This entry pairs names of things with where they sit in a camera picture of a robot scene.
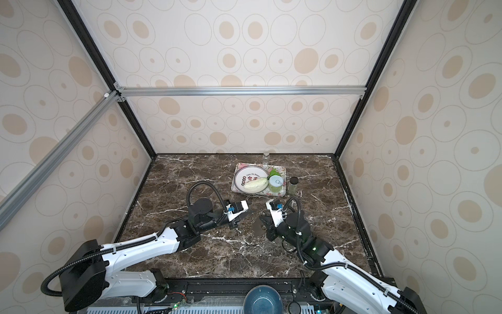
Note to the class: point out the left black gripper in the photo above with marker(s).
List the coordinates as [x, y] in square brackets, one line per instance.
[234, 222]

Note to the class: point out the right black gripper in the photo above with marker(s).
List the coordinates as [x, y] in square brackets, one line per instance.
[272, 226]

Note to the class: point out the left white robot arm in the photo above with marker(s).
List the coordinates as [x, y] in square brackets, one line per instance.
[96, 272]

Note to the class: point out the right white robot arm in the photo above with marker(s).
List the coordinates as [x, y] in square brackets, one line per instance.
[336, 277]

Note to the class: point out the floral rectangular tray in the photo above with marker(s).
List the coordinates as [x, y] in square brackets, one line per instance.
[268, 168]

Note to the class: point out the pale napa cabbage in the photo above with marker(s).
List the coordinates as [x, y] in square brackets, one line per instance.
[257, 185]

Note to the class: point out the green herb spice jar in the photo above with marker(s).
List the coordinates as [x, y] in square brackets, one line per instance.
[293, 186]

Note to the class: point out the white round plate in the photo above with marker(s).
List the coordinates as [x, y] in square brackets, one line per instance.
[246, 174]

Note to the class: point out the green labelled tin can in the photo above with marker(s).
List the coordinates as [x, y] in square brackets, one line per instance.
[275, 183]

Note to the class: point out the green plastic leaf vegetable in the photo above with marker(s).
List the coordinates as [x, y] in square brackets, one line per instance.
[273, 173]

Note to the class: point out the blue ceramic bowl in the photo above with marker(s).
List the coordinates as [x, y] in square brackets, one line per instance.
[263, 299]

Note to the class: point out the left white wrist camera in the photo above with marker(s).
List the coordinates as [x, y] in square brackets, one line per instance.
[237, 207]

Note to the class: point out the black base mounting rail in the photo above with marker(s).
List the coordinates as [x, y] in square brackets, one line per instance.
[195, 289]

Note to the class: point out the horizontal aluminium frame rail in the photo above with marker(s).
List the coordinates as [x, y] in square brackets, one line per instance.
[244, 91]

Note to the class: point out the side aluminium frame rail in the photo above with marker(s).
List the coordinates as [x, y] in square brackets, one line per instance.
[19, 195]

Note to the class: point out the black vertical right corner post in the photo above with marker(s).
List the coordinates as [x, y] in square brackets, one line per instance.
[390, 43]

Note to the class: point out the black vertical corner post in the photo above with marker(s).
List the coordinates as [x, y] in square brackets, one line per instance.
[390, 43]
[77, 23]

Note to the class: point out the black vertical left corner post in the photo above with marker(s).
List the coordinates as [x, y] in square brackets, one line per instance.
[77, 23]

